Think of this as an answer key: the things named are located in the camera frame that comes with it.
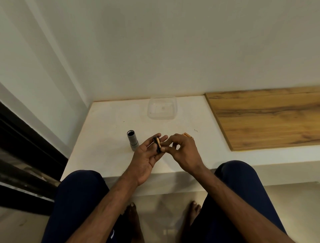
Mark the person's right hand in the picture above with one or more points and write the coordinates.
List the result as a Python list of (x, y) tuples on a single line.
[(186, 152)]

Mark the person's left hand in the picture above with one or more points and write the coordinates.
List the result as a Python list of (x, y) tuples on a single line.
[(142, 165)]

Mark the person's right thumb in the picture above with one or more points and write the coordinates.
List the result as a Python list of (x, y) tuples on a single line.
[(169, 149)]

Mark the person's left thumb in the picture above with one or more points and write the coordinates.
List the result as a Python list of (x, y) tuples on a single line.
[(151, 140)]

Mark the black battery holder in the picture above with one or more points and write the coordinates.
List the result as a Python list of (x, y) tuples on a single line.
[(158, 149)]

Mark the person's left forearm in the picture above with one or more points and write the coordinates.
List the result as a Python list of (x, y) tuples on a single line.
[(107, 210)]

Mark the person's right forearm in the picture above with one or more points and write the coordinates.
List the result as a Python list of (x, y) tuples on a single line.
[(237, 207)]

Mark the gold battery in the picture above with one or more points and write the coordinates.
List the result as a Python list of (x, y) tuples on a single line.
[(158, 142), (188, 135)]

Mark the grey flashlight body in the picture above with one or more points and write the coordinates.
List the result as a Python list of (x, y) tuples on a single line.
[(132, 140)]

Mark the clear plastic container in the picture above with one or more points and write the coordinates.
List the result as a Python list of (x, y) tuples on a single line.
[(162, 108)]

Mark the person's right foot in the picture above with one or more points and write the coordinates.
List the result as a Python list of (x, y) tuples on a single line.
[(191, 215)]

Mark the person's foot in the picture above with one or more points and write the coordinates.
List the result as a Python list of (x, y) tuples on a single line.
[(191, 215), (132, 220)]

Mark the person's right leg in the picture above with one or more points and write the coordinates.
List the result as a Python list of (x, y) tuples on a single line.
[(237, 175)]

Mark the person's leg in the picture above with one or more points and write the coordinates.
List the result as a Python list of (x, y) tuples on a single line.
[(237, 175), (77, 200)]

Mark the person's left foot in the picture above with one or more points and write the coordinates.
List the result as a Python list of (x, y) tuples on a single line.
[(132, 220)]

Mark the person's left leg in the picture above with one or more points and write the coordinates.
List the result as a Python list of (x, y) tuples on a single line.
[(77, 200)]

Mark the wooden board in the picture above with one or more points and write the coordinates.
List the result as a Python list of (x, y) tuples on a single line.
[(267, 117)]

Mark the black sliding door frame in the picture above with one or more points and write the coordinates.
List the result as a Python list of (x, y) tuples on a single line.
[(22, 160)]

